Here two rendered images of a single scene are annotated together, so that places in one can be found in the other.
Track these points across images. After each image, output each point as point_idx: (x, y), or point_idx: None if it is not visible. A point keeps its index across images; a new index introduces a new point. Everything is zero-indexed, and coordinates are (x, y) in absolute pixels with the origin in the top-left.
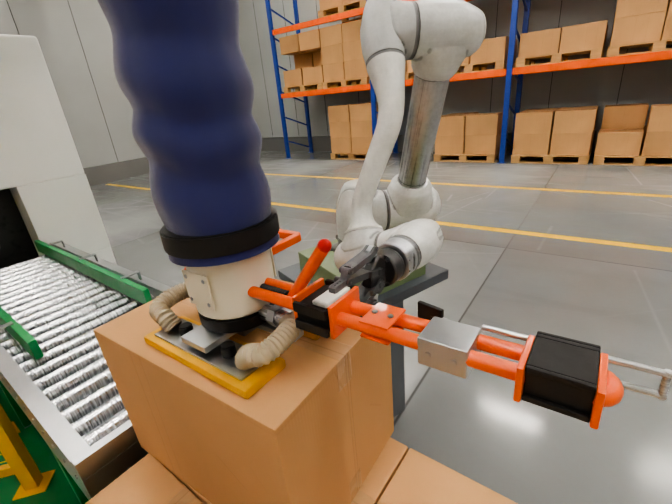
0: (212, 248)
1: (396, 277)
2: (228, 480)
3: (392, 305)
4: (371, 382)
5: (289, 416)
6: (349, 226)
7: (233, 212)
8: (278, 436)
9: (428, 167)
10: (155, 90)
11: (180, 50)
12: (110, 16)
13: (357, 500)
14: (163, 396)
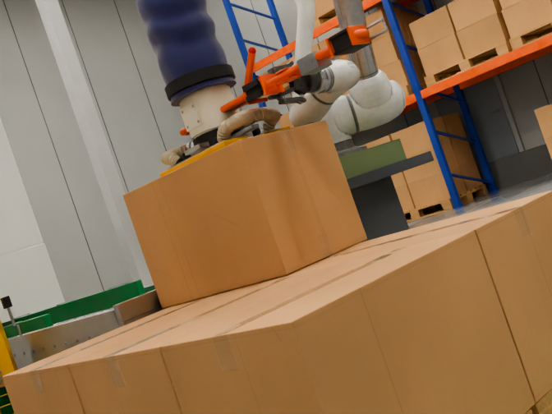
0: (195, 77)
1: (311, 80)
2: (227, 234)
3: (370, 181)
4: (320, 168)
5: (248, 138)
6: None
7: (204, 56)
8: (242, 144)
9: (372, 56)
10: (158, 3)
11: None
12: None
13: (328, 257)
14: (177, 200)
